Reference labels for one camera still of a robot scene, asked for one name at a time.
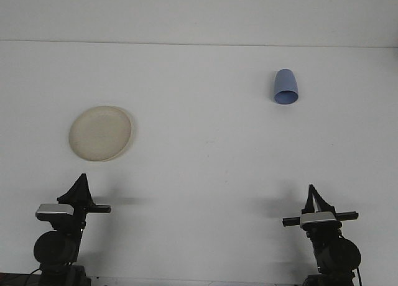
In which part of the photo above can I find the pale blue cup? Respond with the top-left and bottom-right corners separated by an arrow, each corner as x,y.
273,68 -> 300,105

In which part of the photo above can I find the pale round plate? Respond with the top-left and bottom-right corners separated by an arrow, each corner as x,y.
68,104 -> 136,162

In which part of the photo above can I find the dark robot cart deck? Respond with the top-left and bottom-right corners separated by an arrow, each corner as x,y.
0,271 -> 41,286

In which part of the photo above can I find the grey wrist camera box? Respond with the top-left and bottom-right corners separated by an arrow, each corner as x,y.
35,203 -> 75,221
298,211 -> 339,230

